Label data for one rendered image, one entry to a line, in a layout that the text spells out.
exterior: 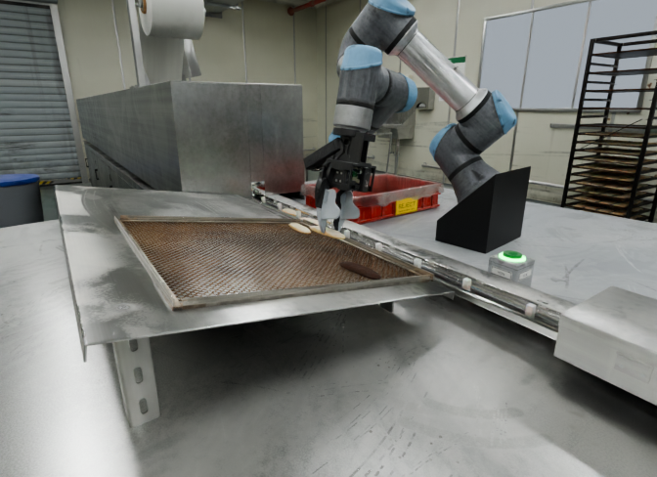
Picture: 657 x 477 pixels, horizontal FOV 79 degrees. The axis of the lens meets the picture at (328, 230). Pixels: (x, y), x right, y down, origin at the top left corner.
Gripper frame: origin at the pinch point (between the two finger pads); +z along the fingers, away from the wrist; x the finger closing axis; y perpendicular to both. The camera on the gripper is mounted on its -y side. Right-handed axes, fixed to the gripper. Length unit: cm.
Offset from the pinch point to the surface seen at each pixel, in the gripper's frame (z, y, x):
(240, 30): -210, -666, 363
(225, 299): 6.3, 13.9, -31.7
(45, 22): -135, -708, 65
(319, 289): 6.2, 16.2, -16.4
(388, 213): 4, -30, 61
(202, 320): 7.1, 16.8, -36.3
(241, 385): 20.6, 14.2, -27.5
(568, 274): 5, 34, 52
